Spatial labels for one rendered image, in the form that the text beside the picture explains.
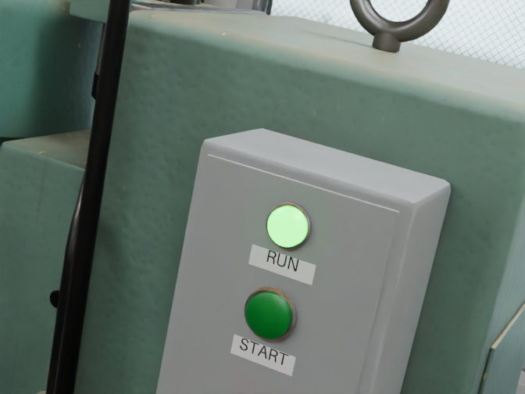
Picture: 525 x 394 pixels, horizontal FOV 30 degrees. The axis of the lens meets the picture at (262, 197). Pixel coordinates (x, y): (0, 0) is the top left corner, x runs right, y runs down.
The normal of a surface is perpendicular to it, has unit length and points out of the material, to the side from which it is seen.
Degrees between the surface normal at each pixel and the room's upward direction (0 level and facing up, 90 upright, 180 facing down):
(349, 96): 90
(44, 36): 90
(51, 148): 0
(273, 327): 92
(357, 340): 90
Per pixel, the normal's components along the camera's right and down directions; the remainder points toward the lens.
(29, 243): -0.42, 0.14
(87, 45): 0.91, 0.26
